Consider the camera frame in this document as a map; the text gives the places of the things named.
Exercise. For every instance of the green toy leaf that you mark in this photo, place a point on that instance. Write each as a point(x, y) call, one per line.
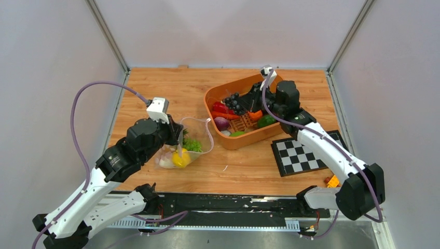
point(237, 134)

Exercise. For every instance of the green toy pepper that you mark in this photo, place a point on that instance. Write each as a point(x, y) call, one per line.
point(265, 121)

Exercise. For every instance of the black white checkerboard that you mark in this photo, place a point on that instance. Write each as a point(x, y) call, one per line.
point(292, 157)

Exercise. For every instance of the toy pineapple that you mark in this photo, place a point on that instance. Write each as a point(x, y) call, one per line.
point(185, 135)

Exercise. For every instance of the toy orange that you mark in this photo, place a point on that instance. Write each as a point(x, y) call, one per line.
point(255, 116)

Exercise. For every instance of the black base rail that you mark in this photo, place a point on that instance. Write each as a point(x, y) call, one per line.
point(233, 210)

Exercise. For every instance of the white toy radish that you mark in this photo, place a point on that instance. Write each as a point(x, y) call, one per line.
point(166, 161)

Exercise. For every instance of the black toy grape bunch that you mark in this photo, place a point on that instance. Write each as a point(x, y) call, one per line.
point(233, 103)

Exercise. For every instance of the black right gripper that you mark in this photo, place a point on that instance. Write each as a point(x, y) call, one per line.
point(250, 100)

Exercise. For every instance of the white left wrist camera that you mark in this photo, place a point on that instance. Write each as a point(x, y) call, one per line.
point(157, 110)

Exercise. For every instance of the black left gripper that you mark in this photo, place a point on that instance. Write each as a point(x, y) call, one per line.
point(175, 128)

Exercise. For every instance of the yellow toy brick car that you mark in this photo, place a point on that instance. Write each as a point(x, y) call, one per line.
point(332, 182)

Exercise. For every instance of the yellow toy lemon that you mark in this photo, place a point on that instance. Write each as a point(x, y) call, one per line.
point(181, 159)

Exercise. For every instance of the red toy chili pepper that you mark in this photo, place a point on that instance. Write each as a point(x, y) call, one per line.
point(222, 108)

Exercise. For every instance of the clear zip top bag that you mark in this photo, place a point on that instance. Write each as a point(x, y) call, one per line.
point(198, 130)

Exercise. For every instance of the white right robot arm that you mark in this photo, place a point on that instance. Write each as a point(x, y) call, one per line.
point(361, 190)

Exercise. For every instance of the orange plastic basin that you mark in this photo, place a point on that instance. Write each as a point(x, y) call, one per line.
point(244, 123)

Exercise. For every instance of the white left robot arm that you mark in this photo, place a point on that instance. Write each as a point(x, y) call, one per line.
point(77, 220)

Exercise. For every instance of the toy carrot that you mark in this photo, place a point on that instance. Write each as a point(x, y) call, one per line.
point(215, 114)

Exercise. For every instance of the pink toy onion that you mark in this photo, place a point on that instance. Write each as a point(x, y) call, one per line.
point(221, 123)

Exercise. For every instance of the green toy grape bunch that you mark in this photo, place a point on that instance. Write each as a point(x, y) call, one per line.
point(193, 145)

